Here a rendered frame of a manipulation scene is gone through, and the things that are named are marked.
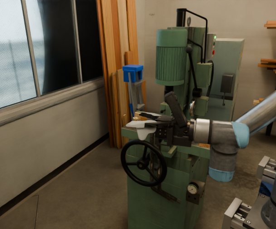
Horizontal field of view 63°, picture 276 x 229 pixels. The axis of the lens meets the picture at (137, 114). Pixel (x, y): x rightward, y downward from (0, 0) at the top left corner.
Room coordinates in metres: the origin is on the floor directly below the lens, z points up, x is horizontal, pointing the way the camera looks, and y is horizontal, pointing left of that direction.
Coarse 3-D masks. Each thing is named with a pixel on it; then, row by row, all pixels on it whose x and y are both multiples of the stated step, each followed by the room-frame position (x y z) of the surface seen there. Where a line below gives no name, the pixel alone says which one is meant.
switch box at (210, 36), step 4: (204, 36) 1.55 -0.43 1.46; (208, 36) 1.53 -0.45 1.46; (212, 36) 1.52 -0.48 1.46; (204, 40) 1.55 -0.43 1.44; (208, 40) 1.53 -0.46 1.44; (212, 40) 1.53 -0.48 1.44; (204, 44) 1.54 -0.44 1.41; (208, 44) 1.53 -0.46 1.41; (212, 44) 1.53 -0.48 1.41; (204, 48) 1.54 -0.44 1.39; (208, 48) 1.53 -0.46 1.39; (212, 48) 1.54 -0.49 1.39; (208, 52) 1.53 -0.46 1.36; (208, 56) 1.53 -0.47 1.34; (212, 56) 1.57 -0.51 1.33
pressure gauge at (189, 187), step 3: (189, 183) 1.07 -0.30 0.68; (192, 183) 1.06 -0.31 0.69; (195, 183) 1.06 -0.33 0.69; (189, 186) 1.05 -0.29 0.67; (192, 186) 1.04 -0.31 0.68; (195, 186) 1.03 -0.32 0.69; (198, 186) 1.05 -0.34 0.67; (189, 189) 1.05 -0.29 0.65; (195, 189) 1.04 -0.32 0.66; (198, 189) 1.05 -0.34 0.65; (192, 192) 1.04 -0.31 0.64; (195, 192) 1.03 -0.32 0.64
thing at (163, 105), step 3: (165, 102) 1.37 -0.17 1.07; (162, 105) 1.34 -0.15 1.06; (165, 105) 1.33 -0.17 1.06; (168, 105) 1.32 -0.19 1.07; (162, 108) 1.34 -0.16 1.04; (165, 108) 1.33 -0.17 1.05; (168, 108) 1.32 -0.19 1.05; (165, 111) 1.33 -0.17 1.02; (168, 111) 1.32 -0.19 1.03; (165, 114) 1.33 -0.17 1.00; (168, 114) 1.31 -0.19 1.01
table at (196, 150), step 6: (126, 132) 1.33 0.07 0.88; (132, 132) 1.31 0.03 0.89; (132, 138) 1.31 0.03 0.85; (138, 138) 1.29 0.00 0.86; (192, 144) 1.12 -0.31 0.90; (198, 144) 1.12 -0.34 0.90; (174, 150) 1.12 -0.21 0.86; (180, 150) 1.15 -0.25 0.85; (186, 150) 1.13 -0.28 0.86; (192, 150) 1.12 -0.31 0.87; (198, 150) 1.10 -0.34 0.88; (204, 150) 1.08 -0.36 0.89; (168, 156) 1.09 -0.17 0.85; (204, 156) 1.08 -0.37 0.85
